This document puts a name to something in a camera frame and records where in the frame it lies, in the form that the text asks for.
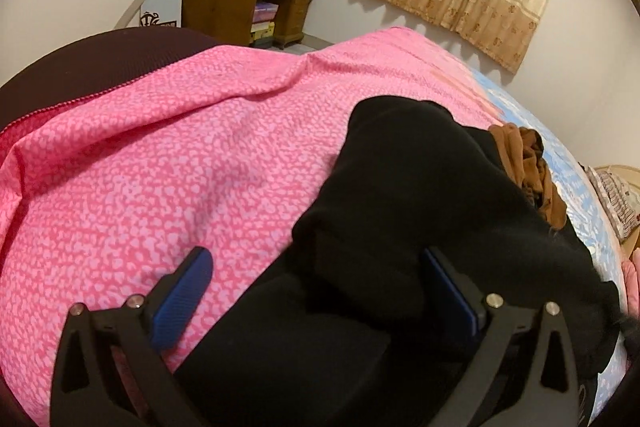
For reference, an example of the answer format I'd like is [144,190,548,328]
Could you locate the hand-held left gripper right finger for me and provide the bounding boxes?
[420,247,581,427]

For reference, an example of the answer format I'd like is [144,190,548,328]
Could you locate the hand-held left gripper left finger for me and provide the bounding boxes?
[50,246,215,427]

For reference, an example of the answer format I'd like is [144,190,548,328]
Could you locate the black garment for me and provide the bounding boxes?
[175,94,626,427]

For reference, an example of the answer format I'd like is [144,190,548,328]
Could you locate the pink spotted quilt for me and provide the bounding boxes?
[0,29,451,410]

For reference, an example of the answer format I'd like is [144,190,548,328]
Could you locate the brown garment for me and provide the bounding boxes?
[487,123,568,229]

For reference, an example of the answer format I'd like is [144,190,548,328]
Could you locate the pink and blue printed blanket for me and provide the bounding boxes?
[320,26,632,425]

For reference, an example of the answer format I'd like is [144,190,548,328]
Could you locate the pink cloth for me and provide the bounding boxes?
[619,247,640,310]

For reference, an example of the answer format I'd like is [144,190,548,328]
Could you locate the striped pillow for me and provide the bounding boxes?
[587,168,640,242]

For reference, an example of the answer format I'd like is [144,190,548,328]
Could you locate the beige wooden headboard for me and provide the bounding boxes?
[592,164,640,180]

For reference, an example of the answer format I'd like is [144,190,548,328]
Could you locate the dark maroon cloth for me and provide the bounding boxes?
[0,27,226,130]

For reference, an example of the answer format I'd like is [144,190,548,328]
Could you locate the yellow box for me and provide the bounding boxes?
[249,22,276,46]

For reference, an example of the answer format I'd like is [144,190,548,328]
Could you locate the white paper bag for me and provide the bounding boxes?
[140,0,183,29]

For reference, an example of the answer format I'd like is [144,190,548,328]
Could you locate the purple box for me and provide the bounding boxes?
[252,2,279,26]

